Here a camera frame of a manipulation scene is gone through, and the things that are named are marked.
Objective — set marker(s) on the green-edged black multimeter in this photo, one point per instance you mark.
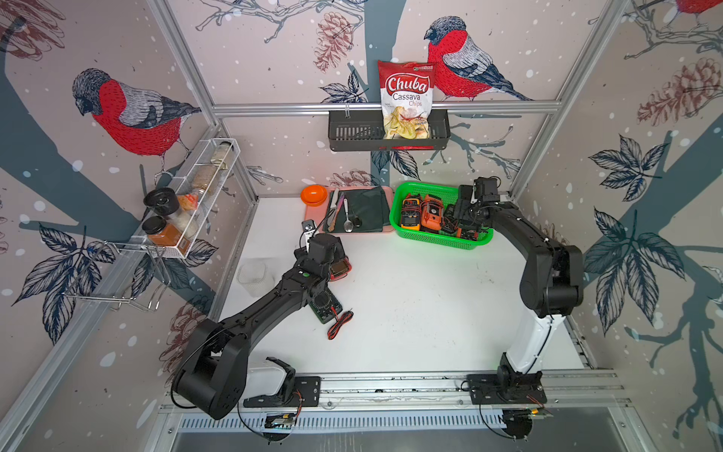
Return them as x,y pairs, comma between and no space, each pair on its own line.
326,307

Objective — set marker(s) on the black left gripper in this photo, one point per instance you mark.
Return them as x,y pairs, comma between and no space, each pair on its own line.
339,250

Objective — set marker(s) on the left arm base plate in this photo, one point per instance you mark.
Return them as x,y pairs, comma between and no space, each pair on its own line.
300,392

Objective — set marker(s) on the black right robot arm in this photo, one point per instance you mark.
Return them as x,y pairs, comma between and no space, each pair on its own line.
550,287

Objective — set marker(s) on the gold-handled knife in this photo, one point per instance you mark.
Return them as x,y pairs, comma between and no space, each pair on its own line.
339,200

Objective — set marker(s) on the black wall basket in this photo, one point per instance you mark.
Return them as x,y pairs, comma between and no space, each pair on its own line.
363,131

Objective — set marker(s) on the white wire spice rack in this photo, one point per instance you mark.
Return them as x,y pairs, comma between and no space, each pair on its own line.
197,190

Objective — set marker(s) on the amber spice jar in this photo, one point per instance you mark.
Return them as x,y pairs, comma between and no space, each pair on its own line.
164,234

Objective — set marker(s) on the chuba cassava chips bag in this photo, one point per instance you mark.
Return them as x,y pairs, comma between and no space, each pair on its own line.
406,97

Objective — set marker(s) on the black-lid spice jar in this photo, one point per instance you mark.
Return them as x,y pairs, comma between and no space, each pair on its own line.
163,201

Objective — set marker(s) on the yellow multimeter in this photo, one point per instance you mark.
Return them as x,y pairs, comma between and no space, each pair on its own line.
411,212

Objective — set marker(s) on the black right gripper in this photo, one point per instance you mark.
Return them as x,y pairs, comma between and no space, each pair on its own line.
460,206

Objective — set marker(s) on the clear plastic cup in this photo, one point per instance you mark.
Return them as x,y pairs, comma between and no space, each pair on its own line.
256,277

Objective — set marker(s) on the pink cutting board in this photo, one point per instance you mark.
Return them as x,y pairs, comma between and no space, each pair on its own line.
317,213

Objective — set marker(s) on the green plastic basket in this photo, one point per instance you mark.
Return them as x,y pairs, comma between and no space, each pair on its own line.
449,196

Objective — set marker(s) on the orange bowl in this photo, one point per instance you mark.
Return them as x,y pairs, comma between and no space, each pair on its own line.
314,195

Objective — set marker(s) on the white-handled spoon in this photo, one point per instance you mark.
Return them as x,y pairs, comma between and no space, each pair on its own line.
349,222

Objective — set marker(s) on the orange clamp multimeter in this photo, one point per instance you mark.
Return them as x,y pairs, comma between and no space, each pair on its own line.
432,214

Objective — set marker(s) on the red taped multimeter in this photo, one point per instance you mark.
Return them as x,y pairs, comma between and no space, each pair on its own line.
339,270

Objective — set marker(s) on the dark green cloth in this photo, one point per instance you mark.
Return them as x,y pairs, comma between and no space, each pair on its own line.
369,209

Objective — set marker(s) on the loose red black leads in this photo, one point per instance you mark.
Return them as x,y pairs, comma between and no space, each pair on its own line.
340,319

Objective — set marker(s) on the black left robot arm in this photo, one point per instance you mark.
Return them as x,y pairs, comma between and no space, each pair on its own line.
216,363

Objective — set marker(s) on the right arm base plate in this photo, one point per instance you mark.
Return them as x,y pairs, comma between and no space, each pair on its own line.
487,389

